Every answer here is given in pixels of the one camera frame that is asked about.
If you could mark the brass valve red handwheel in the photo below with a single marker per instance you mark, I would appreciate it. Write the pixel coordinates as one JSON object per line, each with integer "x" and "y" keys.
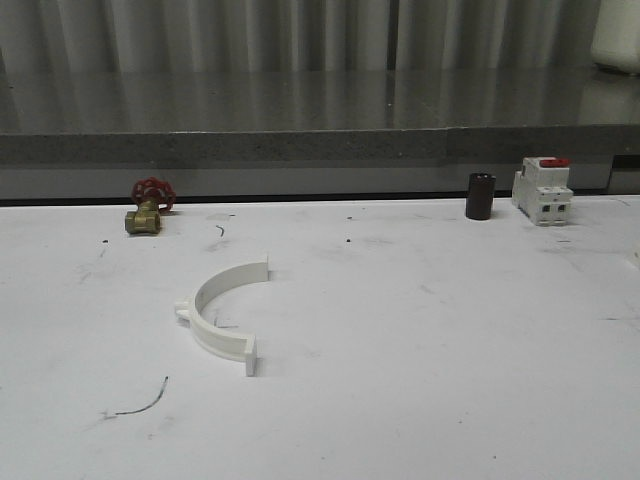
{"x": 152, "y": 197}

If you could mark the white half pipe clamp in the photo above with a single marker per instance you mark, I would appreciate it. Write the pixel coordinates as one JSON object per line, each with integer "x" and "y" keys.
{"x": 233, "y": 346}

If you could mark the grey stone counter ledge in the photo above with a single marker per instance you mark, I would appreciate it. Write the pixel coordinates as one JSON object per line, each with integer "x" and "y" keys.
{"x": 227, "y": 136}

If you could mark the white circuit breaker red switch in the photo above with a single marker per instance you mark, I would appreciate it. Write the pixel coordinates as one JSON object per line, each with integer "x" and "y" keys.
{"x": 540, "y": 190}

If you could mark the dark brown cylindrical coupling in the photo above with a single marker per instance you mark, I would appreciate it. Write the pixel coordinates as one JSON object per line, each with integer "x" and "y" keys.
{"x": 480, "y": 195}

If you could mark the white container in background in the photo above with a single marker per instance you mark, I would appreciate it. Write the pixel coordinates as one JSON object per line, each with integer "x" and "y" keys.
{"x": 615, "y": 43}

